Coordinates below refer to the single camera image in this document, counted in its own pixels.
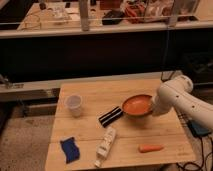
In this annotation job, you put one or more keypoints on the orange ceramic bowl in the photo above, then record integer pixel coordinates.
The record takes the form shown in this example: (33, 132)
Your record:
(138, 105)

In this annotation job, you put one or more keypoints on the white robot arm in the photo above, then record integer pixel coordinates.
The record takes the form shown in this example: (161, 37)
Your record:
(177, 93)

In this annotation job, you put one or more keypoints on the black white striped block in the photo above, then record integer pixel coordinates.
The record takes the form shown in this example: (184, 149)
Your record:
(110, 116)

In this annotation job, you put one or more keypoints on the translucent plastic cup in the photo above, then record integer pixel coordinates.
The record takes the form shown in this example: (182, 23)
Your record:
(74, 104)

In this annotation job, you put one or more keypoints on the white lotion tube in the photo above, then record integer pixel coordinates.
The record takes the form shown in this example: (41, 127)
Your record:
(105, 146)

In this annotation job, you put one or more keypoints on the black bag on bench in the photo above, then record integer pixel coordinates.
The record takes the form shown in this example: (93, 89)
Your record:
(113, 17)

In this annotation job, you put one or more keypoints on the orange carrot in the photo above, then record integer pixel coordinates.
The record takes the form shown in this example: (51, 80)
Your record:
(144, 148)

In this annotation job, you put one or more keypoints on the blue cloth piece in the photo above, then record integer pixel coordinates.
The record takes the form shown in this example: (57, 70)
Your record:
(70, 149)

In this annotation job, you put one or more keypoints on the red orange cloth pile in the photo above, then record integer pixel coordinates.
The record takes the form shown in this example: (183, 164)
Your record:
(135, 13)

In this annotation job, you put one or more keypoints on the black crate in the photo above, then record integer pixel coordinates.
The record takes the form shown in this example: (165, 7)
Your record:
(198, 66)

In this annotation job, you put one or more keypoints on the black power box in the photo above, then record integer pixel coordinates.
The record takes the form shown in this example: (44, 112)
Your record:
(196, 129)

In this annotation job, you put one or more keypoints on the grey metal post left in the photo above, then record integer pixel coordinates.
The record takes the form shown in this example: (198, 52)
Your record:
(83, 9)

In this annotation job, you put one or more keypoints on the grey metal post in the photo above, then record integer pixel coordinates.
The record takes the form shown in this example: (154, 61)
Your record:
(83, 9)
(174, 13)

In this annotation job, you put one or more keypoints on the grey metal post right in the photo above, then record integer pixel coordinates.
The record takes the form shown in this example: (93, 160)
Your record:
(174, 13)

